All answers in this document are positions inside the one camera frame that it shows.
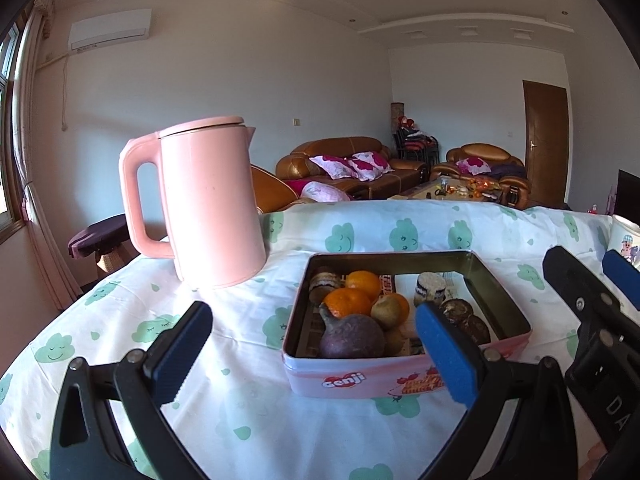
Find white green cloud tablecloth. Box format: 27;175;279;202
0;199;640;480

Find wicker basket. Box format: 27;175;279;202
97;250;126;276

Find pink printed tin box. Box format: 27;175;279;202
281;250;532;399

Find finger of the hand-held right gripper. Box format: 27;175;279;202
542;245;625;334
601;249;640;312

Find wooden coffee table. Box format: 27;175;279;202
387;176;506;203

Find white cartoon print mug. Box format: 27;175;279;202
607;214;640;268

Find stacked dark chairs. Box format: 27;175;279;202
395;127;441;166

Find purple blanket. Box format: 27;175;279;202
487;161;526;178

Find purple cushioned stool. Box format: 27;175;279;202
67;214;128;260

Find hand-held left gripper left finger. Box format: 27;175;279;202
49;301;216;480

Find brown leather loveseat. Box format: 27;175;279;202
431;143;532;209

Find chocolate coated cookie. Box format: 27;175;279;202
440;299;473;326

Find pink electric kettle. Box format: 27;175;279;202
118;116;267;289

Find brown kiwi fruit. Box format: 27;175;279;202
370;294;411;331

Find black flat television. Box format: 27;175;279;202
616;170;640;218

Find orange mandarin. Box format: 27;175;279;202
345;270;382;300
322;287;373;321

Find beige window curtain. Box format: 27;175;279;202
15;0;81;311

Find pale pink pillow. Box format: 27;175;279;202
300;180;351;202

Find brown wooden door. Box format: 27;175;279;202
522;80;571;206

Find white air conditioner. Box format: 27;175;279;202
68;8;152;52

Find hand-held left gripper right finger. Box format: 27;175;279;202
414;301;581;480

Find pile of oranges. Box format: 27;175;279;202
450;176;501;196

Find long brown leather sofa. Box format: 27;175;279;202
276;136;431;200

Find brown leather armchair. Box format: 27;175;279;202
250;164;351;213

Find window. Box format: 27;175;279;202
0;25;26;246

